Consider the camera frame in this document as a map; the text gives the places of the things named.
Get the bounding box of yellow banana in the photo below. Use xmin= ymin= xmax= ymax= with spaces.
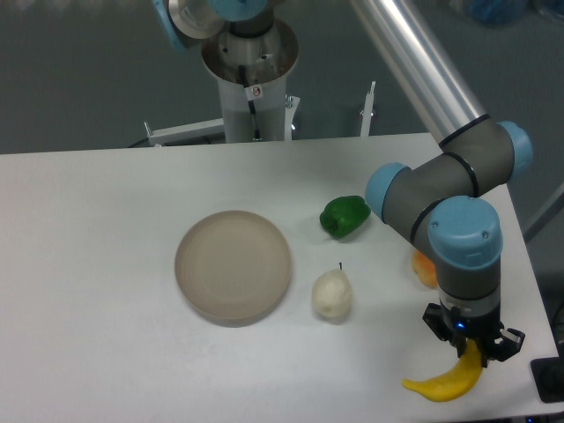
xmin=402 ymin=339 xmax=483 ymax=403

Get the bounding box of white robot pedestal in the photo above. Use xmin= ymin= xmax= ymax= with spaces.
xmin=202 ymin=19 xmax=299 ymax=144

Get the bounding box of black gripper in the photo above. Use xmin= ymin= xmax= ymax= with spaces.
xmin=422 ymin=293 xmax=525 ymax=368

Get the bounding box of blue plastic bag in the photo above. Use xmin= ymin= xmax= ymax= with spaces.
xmin=464 ymin=0 xmax=529 ymax=27

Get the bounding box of white pear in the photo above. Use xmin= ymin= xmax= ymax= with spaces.
xmin=311 ymin=263 xmax=353 ymax=324

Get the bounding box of orange fruit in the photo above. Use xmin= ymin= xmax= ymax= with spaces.
xmin=412 ymin=250 xmax=438 ymax=288

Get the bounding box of beige round plate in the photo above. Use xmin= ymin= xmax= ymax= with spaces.
xmin=174 ymin=211 xmax=293 ymax=327

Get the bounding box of white metal bracket left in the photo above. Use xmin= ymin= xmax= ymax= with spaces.
xmin=144 ymin=118 xmax=224 ymax=146

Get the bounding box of black device at edge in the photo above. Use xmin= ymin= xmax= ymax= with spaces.
xmin=531 ymin=357 xmax=563 ymax=404

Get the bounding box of green bell pepper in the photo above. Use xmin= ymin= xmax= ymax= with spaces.
xmin=319 ymin=196 xmax=371 ymax=239

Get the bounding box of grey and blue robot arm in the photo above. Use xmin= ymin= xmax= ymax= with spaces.
xmin=153 ymin=1 xmax=532 ymax=365

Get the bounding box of white metal bracket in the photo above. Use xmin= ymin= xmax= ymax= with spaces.
xmin=144 ymin=118 xmax=224 ymax=146
xmin=360 ymin=80 xmax=376 ymax=137

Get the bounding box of black cable on pedestal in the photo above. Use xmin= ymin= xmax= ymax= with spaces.
xmin=238 ymin=64 xmax=262 ymax=142

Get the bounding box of white metal bracket right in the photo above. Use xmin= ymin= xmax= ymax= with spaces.
xmin=360 ymin=80 xmax=376 ymax=137

